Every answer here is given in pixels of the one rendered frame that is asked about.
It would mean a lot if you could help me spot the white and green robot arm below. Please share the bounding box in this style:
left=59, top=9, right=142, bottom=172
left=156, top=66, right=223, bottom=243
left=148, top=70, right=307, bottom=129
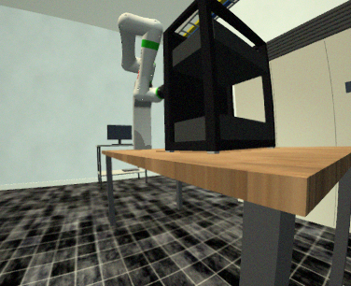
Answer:
left=118, top=13, right=163, bottom=103

